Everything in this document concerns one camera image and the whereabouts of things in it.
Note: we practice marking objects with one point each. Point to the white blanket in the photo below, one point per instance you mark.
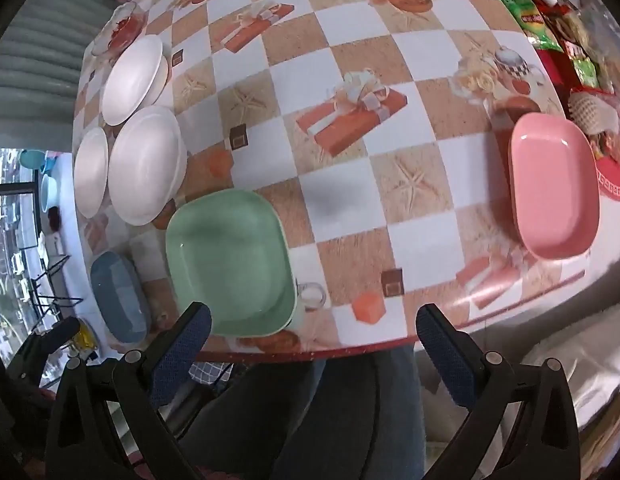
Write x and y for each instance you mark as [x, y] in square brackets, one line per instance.
[565, 340]

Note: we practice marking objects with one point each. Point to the person's legs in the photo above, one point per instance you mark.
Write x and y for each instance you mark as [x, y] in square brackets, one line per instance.
[315, 410]

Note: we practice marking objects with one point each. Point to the dark red container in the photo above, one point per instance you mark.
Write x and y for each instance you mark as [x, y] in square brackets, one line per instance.
[53, 217]

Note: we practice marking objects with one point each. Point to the green snack packet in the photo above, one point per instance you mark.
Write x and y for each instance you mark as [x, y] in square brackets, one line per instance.
[532, 15]

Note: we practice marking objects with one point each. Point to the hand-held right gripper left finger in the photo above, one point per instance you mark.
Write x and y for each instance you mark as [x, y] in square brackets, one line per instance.
[184, 350]

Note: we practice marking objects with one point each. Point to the red tray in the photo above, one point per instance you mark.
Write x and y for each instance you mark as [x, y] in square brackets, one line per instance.
[560, 67]

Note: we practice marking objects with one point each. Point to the small white bowl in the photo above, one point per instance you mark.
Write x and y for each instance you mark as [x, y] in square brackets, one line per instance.
[132, 80]

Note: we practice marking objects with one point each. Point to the yellow oil bottle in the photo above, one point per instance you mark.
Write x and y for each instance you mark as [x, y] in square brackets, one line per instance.
[82, 342]

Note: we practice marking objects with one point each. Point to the cherry tomatoes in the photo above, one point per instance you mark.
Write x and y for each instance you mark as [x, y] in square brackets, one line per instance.
[125, 32]

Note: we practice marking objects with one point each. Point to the translucent plastic cup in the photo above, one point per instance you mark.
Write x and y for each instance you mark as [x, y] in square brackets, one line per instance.
[229, 265]

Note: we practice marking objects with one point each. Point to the window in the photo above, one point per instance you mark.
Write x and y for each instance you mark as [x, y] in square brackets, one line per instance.
[9, 240]

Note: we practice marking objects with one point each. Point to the black metal rack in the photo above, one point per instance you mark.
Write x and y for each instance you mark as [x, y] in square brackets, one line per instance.
[49, 280]

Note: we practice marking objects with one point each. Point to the white foam net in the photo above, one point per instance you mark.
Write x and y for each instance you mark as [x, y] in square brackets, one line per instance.
[587, 110]

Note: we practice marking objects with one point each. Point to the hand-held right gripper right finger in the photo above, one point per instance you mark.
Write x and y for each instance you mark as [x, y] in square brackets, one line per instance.
[445, 360]

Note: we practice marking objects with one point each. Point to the glass bowl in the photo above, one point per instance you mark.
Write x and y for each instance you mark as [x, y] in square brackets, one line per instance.
[114, 30]

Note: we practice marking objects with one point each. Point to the blue bowl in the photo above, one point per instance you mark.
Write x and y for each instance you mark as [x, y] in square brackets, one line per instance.
[119, 300]

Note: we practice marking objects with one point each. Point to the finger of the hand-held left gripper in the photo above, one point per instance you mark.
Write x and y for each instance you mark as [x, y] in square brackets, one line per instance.
[59, 332]

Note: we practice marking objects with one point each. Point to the large white bowl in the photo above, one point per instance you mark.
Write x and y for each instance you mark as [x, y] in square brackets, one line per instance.
[147, 165]

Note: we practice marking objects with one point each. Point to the white plate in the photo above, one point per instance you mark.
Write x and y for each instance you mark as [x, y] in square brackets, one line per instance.
[89, 172]

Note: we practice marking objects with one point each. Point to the checkered tablecloth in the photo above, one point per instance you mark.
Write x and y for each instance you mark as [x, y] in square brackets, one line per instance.
[340, 35]

